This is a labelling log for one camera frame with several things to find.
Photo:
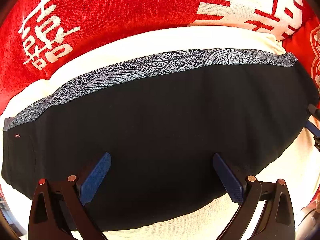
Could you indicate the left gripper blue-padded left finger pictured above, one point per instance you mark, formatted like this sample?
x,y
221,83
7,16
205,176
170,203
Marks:
x,y
56,202

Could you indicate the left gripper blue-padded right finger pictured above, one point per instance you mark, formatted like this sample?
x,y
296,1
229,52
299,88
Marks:
x,y
276,220

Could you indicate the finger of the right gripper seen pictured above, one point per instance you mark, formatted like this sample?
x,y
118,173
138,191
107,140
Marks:
x,y
311,127

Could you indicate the black pants with blue waistband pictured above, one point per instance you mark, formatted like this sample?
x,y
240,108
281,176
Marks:
x,y
161,118

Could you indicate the cream seat cushion cover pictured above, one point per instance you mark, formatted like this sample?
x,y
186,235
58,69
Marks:
x,y
296,165

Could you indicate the red embroidered pillow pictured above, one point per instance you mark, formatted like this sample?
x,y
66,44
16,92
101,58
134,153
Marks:
x,y
304,44

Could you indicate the red sofa cover white characters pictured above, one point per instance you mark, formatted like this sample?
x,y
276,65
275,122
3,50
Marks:
x,y
40,36

